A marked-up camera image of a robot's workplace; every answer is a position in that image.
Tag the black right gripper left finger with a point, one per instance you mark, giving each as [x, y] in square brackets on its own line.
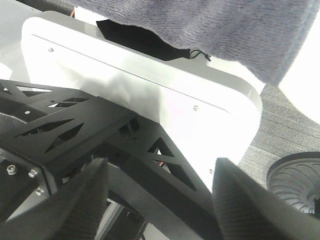
[73, 213]

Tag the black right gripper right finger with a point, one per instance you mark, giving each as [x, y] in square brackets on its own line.
[246, 211]

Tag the dark grey towel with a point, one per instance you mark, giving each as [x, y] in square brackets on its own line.
[265, 36]

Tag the white robot base panel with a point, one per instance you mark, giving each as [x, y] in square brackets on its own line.
[208, 113]

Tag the black caster wheel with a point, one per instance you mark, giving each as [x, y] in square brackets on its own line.
[295, 179]

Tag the black metal robot frame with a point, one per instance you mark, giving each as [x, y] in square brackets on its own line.
[48, 135]

